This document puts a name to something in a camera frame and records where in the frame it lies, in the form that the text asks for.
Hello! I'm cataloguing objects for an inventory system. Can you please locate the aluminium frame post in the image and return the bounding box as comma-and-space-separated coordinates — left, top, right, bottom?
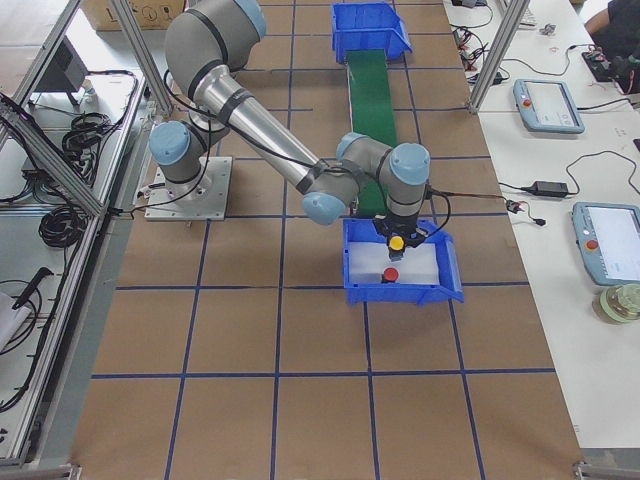
467, 0, 529, 114

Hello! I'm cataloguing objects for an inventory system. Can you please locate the blue bin with white foam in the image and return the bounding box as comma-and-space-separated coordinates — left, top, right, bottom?
331, 2, 413, 63

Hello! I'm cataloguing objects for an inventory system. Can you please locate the far teach pendant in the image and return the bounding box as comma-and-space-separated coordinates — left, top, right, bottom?
513, 79, 585, 134

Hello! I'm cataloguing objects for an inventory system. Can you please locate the black power adapter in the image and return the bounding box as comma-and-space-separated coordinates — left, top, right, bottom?
522, 180, 570, 198

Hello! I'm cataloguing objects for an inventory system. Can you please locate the blue bin on right side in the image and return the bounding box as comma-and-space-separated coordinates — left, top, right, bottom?
342, 218, 464, 305

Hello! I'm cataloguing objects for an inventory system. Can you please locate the green conveyor belt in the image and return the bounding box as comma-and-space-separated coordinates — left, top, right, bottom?
346, 50, 397, 218

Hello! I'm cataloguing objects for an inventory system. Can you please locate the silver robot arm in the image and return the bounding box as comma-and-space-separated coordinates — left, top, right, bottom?
165, 1, 430, 251

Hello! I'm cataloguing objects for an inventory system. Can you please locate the yellow push button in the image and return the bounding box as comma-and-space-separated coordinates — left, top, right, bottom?
388, 235, 406, 262

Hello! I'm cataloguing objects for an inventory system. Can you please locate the teach pendant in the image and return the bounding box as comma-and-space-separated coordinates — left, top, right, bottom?
513, 79, 585, 134
571, 202, 640, 286

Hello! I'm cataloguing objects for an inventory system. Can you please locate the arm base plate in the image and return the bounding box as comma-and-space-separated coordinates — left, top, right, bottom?
144, 156, 233, 221

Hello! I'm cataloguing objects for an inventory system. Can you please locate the red push button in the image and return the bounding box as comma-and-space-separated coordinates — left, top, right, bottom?
381, 267, 400, 283

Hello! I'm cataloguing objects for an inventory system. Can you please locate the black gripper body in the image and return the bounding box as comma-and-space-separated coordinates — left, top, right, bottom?
379, 212, 423, 240

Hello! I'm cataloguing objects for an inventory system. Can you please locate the near teach pendant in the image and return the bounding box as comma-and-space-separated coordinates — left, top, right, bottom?
571, 202, 640, 286

